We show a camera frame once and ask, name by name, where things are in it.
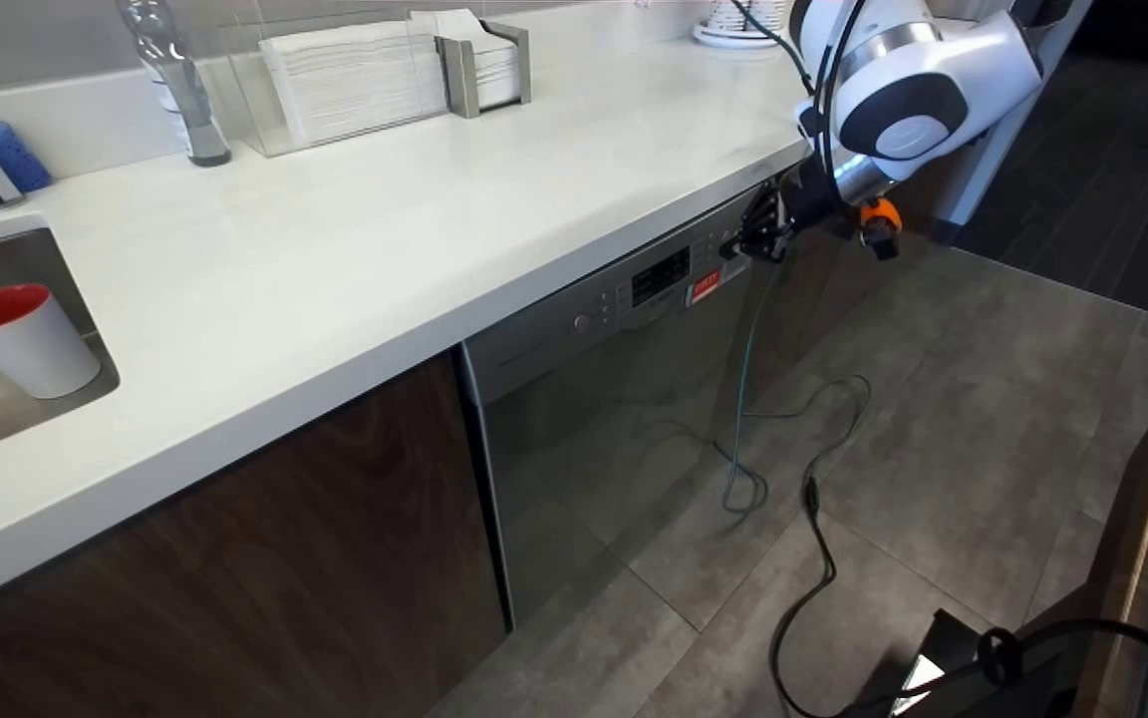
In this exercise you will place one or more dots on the black device with white base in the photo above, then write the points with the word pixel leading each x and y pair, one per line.
pixel 959 641

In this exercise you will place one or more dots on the wooden framed cart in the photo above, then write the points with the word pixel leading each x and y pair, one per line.
pixel 1133 560

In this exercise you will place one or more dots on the red dishwasher sticker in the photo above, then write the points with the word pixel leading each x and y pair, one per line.
pixel 706 286

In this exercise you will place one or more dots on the stainless steel dishwasher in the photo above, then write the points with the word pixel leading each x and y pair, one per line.
pixel 601 439

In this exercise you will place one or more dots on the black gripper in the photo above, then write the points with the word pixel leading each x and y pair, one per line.
pixel 824 197

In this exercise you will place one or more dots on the grey metal napkin holder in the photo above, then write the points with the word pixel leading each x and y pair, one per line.
pixel 456 80

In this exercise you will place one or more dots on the white napkins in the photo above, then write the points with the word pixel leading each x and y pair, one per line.
pixel 489 54

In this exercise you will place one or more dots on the white round dish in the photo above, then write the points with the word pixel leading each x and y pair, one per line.
pixel 735 30

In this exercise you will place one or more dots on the dark wood double-door cabinet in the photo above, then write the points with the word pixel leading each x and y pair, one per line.
pixel 268 573

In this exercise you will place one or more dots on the white cup red inside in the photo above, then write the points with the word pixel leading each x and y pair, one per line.
pixel 21 348

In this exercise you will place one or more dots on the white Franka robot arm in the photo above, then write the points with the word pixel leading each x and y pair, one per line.
pixel 917 80

